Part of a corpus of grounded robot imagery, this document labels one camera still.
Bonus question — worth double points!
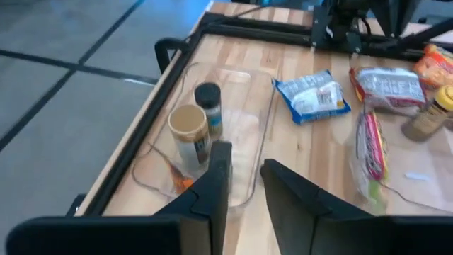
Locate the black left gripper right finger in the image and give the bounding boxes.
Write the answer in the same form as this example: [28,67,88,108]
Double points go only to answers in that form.
[260,158,453,255]

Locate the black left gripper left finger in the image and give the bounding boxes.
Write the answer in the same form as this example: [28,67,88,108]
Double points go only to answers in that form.
[5,140,234,255]

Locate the lime chili shrimp ramen packet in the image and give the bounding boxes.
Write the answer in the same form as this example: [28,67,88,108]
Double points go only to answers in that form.
[355,109,390,213]

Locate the tan-lid spice jar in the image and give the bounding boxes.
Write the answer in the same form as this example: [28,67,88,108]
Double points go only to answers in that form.
[167,103,212,178]

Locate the blue ramen packet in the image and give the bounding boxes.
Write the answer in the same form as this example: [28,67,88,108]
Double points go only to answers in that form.
[272,69,352,125]

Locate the black-lid spice jar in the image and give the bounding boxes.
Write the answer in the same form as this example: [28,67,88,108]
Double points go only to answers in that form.
[193,81,224,141]

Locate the red ramen packet white back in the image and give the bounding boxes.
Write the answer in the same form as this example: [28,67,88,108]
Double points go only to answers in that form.
[348,66,428,114]

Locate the yellow-lid spice jar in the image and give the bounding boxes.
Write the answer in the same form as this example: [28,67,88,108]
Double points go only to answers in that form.
[401,84,453,142]

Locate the small clear plastic bin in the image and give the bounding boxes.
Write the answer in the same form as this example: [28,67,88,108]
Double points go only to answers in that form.
[131,62,277,222]

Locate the large clear plastic bin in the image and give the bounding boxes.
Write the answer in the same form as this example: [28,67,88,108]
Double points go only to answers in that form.
[346,102,453,217]

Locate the orange ramen packet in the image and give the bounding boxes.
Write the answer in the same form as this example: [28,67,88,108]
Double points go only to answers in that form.
[413,42,453,90]

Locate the black frame clamp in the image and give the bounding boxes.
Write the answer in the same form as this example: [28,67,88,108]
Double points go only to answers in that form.
[66,193,88,217]
[154,37,192,74]

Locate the black metal table frame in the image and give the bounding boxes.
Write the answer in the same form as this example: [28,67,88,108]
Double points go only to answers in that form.
[76,12,453,217]

